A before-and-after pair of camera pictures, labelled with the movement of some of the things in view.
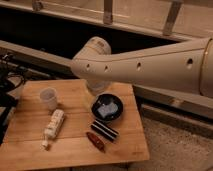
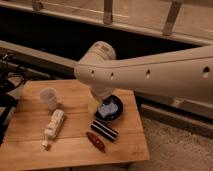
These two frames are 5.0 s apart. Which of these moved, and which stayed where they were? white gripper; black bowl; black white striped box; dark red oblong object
Moved: white gripper
Stayed: dark red oblong object; black bowl; black white striped box
